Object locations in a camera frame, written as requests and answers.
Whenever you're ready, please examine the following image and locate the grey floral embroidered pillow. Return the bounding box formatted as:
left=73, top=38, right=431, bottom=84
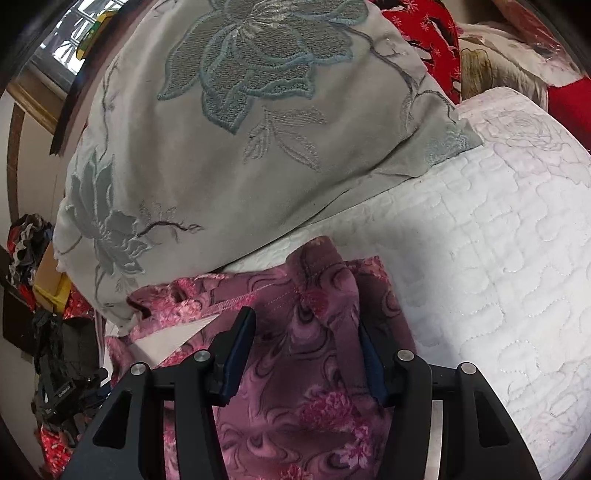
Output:
left=53, top=0, right=483, bottom=330

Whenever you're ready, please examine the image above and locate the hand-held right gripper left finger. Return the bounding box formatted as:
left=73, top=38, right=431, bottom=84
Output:
left=60, top=307, right=257, bottom=480

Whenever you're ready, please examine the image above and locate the purple floral shirt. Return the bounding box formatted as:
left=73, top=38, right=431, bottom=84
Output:
left=104, top=235, right=419, bottom=480

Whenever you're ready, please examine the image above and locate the yellow green box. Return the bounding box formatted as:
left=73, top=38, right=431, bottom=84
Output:
left=78, top=11, right=116, bottom=61

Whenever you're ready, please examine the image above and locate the white quilted bedspread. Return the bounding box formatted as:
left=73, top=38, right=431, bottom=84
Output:
left=95, top=85, right=591, bottom=480

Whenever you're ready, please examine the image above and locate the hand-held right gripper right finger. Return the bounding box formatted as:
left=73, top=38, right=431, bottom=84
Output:
left=358, top=318, right=543, bottom=480

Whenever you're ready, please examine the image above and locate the brown cardboard box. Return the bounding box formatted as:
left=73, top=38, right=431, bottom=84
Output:
left=32, top=242, right=68, bottom=296

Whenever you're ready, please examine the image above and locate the dark wooden headboard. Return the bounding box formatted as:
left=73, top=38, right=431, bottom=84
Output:
left=48, top=0, right=160, bottom=158

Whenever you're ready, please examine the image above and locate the red floral quilt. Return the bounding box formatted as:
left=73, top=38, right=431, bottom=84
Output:
left=381, top=0, right=462, bottom=104

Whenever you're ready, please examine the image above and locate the plastic bag of stuffed toys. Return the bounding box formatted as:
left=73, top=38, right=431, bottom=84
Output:
left=489, top=0, right=583, bottom=88

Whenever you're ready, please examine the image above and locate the beige patterned pillow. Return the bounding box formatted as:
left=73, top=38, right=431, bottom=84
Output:
left=455, top=21, right=550, bottom=112

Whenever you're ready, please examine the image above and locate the pile of colourful clothes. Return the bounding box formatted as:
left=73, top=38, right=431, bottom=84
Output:
left=7, top=212, right=54, bottom=310

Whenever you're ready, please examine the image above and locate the red blanket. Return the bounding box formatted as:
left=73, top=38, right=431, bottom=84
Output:
left=547, top=76, right=587, bottom=121

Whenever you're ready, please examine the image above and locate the barred window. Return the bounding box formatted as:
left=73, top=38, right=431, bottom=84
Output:
left=39, top=0, right=116, bottom=75

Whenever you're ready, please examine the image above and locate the dark clothes heap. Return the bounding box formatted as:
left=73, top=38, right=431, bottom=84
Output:
left=30, top=309, right=100, bottom=374

